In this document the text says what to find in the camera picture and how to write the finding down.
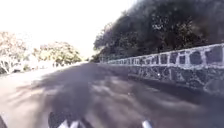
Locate grey asphalt path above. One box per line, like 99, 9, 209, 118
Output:
0, 62, 224, 128

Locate row of dark trees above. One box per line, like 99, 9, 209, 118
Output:
90, 0, 224, 63

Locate pale sunlit trees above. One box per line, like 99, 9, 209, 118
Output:
0, 31, 84, 75

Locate robot's own part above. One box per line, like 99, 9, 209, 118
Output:
58, 119, 81, 128
141, 120, 154, 128

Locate dark stone wall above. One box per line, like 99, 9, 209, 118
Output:
100, 43, 224, 96

